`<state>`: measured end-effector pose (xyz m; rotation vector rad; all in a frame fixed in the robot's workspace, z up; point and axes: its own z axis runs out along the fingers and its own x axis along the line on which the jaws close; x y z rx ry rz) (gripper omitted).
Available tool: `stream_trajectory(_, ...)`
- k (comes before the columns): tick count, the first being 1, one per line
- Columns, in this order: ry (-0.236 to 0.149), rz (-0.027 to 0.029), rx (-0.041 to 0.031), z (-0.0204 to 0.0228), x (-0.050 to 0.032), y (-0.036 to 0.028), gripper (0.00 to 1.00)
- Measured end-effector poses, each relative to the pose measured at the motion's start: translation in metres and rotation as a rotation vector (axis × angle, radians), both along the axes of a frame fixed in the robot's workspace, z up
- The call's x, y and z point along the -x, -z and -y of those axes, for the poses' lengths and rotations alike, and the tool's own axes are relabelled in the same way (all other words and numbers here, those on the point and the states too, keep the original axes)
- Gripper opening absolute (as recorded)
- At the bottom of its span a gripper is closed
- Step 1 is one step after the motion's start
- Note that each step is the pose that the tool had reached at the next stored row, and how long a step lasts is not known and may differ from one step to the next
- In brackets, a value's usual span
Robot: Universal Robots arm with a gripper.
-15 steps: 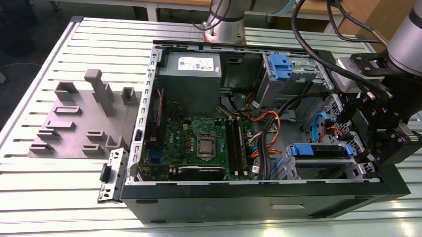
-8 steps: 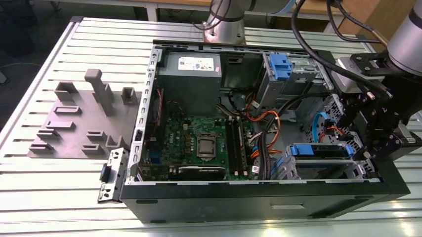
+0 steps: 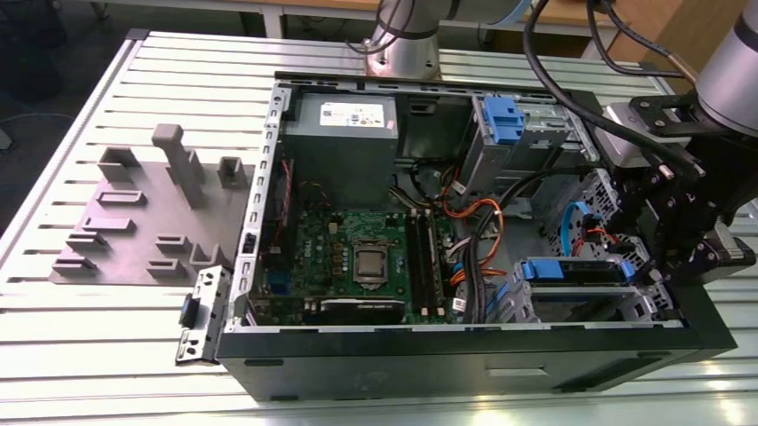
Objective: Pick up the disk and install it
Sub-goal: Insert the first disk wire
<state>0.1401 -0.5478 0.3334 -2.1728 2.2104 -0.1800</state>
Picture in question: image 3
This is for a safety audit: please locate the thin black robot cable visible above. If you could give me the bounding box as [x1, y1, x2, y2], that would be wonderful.
[584, 0, 700, 82]

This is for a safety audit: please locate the blue drive latch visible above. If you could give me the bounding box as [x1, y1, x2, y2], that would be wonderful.
[481, 96, 527, 146]

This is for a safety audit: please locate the orange black power wire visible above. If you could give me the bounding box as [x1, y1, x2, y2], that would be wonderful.
[583, 225, 623, 254]

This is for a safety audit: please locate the wooden cabinet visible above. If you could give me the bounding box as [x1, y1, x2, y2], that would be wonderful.
[608, 0, 739, 83]

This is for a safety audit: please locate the black graphics card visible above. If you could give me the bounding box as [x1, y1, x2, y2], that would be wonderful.
[300, 296, 407, 325]

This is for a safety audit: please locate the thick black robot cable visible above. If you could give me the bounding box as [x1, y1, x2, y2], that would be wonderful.
[523, 0, 707, 178]

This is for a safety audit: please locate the green motherboard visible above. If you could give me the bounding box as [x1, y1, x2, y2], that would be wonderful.
[251, 208, 468, 325]

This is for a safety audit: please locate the hard disk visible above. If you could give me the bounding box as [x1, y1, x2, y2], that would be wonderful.
[493, 257, 639, 323]

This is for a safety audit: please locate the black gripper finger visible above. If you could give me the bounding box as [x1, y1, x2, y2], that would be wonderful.
[674, 177, 720, 285]
[642, 166, 682, 285]

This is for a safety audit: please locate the grey parts rack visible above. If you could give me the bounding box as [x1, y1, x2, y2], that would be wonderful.
[46, 123, 257, 285]

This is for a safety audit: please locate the wooden desk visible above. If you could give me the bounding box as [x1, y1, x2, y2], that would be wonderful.
[520, 0, 628, 61]

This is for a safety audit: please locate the black sleeved cable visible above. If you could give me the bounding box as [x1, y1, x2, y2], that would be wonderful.
[489, 166, 594, 214]

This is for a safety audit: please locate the CPU socket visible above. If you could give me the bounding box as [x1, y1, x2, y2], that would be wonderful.
[349, 238, 393, 292]

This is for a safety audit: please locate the grey power supply unit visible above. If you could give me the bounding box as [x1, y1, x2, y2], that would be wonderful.
[277, 92, 399, 209]

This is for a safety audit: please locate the white desk frame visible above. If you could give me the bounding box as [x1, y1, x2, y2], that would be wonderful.
[236, 0, 380, 41]

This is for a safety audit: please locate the black cable bundle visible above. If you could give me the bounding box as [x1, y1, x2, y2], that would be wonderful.
[460, 208, 504, 323]

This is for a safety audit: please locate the blue data wire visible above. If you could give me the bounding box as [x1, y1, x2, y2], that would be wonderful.
[559, 201, 603, 258]

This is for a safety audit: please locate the black RAM slot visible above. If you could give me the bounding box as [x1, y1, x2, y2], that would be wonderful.
[407, 211, 428, 314]
[425, 211, 447, 312]

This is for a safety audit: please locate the black PC case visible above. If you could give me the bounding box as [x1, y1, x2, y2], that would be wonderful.
[216, 69, 738, 403]

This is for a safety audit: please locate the orange wire bundle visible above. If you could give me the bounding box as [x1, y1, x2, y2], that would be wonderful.
[440, 166, 508, 288]

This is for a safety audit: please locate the silver CPU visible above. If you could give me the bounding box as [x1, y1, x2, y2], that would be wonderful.
[353, 251, 385, 279]

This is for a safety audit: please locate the metal disk bay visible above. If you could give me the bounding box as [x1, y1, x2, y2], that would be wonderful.
[512, 255, 676, 325]

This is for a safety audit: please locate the metal optical drive cage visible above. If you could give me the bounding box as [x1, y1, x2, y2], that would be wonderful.
[460, 95, 596, 196]

